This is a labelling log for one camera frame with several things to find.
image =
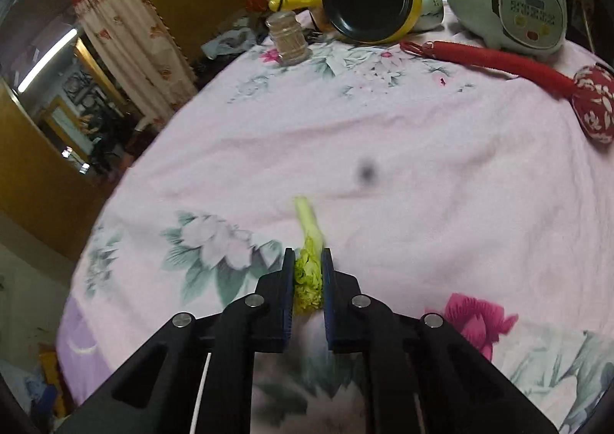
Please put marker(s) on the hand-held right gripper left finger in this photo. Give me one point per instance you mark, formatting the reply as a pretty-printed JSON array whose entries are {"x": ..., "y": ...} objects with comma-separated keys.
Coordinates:
[{"x": 288, "y": 299}]

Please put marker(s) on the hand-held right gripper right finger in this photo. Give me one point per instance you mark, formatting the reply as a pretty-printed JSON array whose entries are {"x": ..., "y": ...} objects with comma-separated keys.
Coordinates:
[{"x": 328, "y": 299}]

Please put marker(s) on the green leaf vegetable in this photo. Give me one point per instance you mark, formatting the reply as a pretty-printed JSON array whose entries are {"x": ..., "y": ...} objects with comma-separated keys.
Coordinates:
[{"x": 307, "y": 271}]

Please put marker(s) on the pink floral bedsheet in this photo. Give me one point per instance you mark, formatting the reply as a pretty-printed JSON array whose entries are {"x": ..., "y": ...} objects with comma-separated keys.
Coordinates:
[{"x": 431, "y": 151}]

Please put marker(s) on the clear toothpick jar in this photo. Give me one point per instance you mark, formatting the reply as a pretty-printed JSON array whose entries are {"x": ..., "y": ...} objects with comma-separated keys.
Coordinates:
[{"x": 288, "y": 38}]

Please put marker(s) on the white plastic bag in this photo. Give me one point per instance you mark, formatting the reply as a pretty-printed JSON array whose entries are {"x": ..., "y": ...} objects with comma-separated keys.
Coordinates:
[{"x": 228, "y": 43}]

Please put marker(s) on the red floral massage hammer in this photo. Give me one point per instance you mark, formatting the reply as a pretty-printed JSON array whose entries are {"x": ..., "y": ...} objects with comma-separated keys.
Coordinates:
[{"x": 503, "y": 64}]

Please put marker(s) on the red ornament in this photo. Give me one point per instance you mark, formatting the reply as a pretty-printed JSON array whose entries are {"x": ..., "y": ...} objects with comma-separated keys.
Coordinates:
[{"x": 256, "y": 2}]

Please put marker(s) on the floral cream curtain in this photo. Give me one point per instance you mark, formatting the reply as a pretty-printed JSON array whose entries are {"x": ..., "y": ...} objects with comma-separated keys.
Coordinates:
[{"x": 129, "y": 36}]

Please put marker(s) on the white ceramic lidded pot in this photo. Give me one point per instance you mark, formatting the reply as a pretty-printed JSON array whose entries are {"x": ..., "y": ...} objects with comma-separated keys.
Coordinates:
[{"x": 429, "y": 7}]

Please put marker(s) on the fluorescent tube light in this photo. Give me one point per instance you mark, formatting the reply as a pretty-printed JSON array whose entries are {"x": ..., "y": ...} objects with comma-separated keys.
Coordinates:
[{"x": 45, "y": 61}]

